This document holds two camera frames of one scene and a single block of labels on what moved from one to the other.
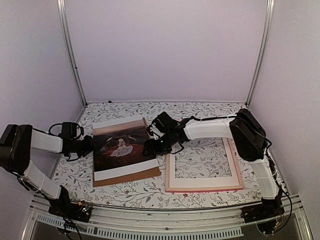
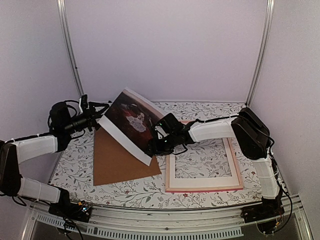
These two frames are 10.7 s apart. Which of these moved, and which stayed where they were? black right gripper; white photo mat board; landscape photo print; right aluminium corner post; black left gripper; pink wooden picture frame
Moved: black left gripper; landscape photo print
Stayed: right aluminium corner post; black right gripper; pink wooden picture frame; white photo mat board
